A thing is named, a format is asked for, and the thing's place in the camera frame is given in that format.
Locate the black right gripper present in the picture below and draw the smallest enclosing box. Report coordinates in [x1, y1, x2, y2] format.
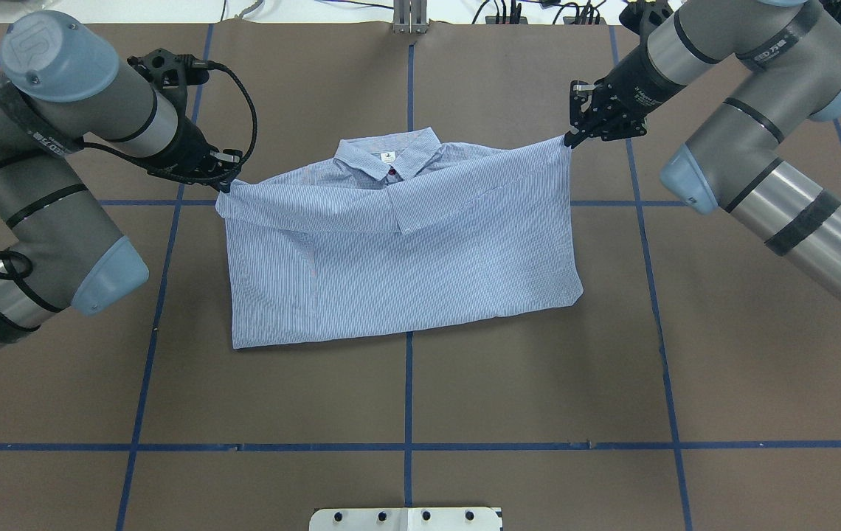
[564, 52, 684, 149]

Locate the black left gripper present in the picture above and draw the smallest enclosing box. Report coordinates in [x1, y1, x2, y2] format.
[148, 118, 244, 194]

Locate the light blue striped shirt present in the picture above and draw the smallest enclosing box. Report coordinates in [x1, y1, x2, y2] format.
[215, 128, 583, 349]

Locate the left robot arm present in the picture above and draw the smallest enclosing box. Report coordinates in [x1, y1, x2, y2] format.
[0, 10, 255, 349]

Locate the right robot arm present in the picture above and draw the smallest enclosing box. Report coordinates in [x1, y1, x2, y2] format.
[564, 1, 841, 300]

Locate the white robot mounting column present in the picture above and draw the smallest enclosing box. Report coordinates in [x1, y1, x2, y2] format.
[308, 507, 504, 530]

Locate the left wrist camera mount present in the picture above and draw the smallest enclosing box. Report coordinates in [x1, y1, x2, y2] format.
[126, 48, 210, 112]

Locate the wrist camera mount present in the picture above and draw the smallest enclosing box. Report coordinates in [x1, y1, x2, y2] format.
[618, 1, 674, 41]
[126, 48, 210, 112]

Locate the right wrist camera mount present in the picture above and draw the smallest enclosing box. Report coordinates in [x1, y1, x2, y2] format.
[618, 1, 674, 41]

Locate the aluminium frame post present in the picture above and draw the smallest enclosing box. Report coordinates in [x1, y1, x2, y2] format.
[392, 0, 429, 35]

